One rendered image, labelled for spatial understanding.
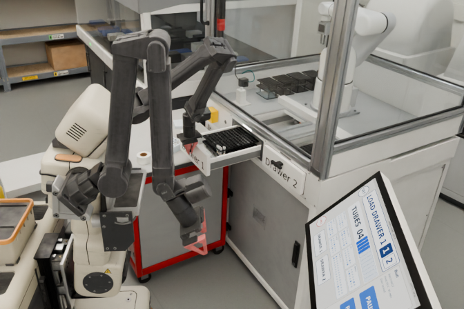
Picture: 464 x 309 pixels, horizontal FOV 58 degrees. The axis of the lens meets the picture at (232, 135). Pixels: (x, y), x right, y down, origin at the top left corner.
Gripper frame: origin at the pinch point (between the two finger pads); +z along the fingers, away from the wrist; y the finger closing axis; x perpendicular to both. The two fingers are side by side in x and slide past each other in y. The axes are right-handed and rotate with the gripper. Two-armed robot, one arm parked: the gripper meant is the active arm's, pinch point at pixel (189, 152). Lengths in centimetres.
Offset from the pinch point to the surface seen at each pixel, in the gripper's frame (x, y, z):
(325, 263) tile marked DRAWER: -92, -1, -13
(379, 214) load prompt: -95, 12, -28
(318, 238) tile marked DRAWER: -82, 5, -11
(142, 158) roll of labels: 20.1, -16.2, 10.3
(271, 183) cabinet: -19.2, 34.8, 17.3
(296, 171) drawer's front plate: -39, 32, -2
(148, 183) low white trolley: 14.2, -15.9, 21.6
